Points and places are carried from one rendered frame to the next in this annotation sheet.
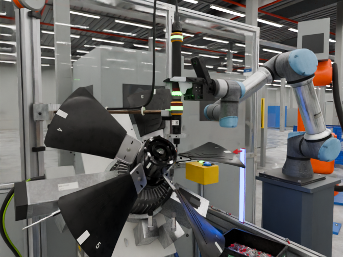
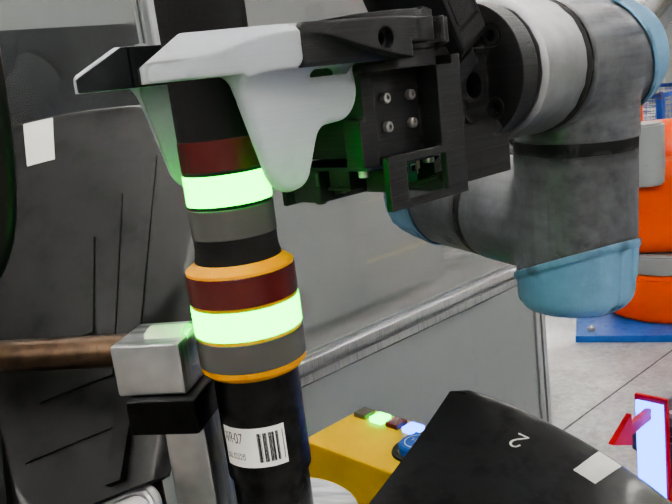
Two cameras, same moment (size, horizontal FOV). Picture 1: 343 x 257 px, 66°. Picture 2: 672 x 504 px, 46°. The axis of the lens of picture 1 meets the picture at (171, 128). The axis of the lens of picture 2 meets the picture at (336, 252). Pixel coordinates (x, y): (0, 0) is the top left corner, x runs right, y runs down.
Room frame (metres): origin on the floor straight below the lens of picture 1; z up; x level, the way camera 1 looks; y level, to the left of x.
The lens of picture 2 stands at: (0.64, -0.01, 1.45)
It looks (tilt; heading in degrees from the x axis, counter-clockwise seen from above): 13 degrees down; 350
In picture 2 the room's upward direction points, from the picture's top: 7 degrees counter-clockwise
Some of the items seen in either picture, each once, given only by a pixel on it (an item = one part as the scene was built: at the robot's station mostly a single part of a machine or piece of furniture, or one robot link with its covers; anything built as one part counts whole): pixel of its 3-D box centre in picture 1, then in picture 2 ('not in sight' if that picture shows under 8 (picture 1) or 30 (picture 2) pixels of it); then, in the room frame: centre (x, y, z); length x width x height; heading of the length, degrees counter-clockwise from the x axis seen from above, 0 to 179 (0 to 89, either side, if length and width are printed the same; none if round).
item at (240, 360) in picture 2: (176, 111); (251, 341); (0.95, -0.02, 1.35); 0.04 x 0.04 x 0.01
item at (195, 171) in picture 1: (201, 173); (391, 483); (1.39, -0.16, 1.02); 0.16 x 0.10 x 0.11; 33
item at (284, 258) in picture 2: (176, 108); (246, 311); (0.95, -0.02, 1.36); 0.04 x 0.04 x 0.05
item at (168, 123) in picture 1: (174, 123); (243, 439); (0.95, -0.01, 1.31); 0.09 x 0.07 x 0.10; 68
